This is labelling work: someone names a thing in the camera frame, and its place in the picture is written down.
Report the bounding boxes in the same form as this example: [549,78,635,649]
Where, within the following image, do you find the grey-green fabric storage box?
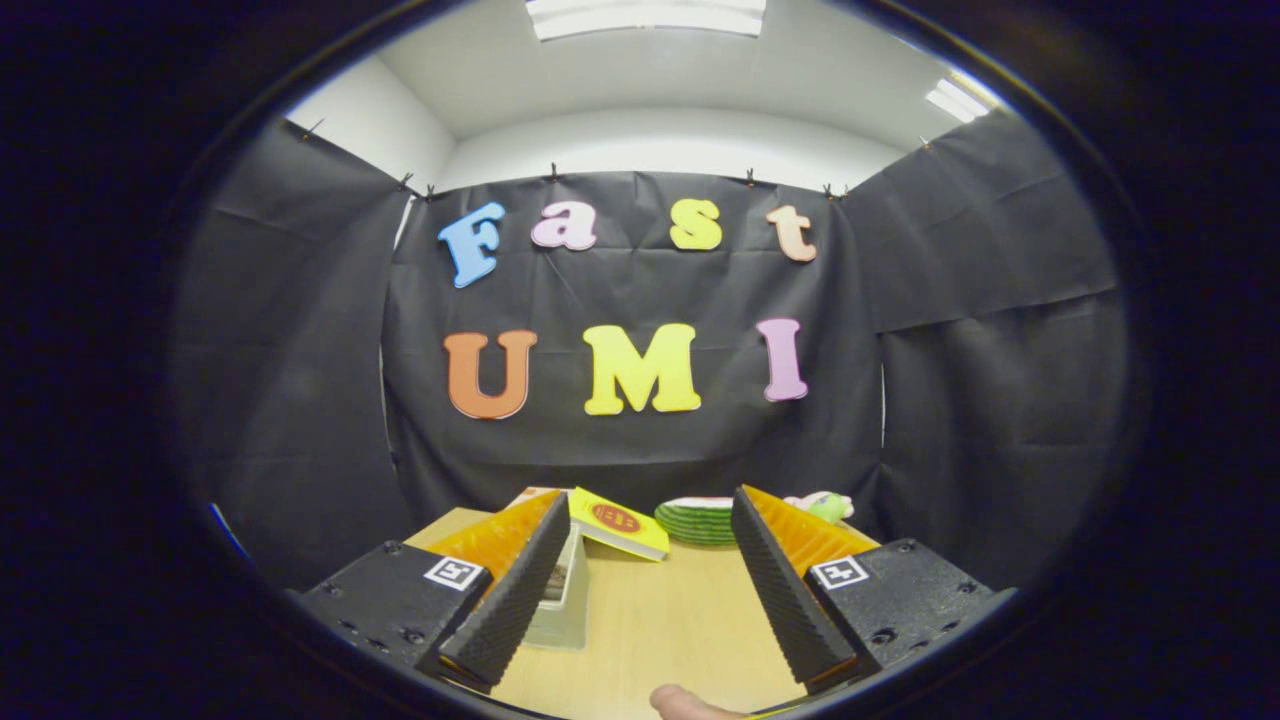
[520,520,593,651]

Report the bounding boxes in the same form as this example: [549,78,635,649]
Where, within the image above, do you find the pink and green plush toy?
[783,491,856,526]

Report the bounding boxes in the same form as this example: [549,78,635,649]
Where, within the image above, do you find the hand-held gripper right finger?
[730,485,1019,696]

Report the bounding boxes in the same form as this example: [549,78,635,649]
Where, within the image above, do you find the large ceiling light panel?
[525,0,769,41]

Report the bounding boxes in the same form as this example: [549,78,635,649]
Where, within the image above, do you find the small ceiling light panel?
[925,77,993,124]

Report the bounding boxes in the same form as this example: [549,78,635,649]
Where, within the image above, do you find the watermelon slice plush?
[655,496,738,547]

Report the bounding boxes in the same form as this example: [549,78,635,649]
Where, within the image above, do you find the yellow book with red circle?
[566,487,671,563]

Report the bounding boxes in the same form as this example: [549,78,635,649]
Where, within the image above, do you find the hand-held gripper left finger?
[298,490,573,693]

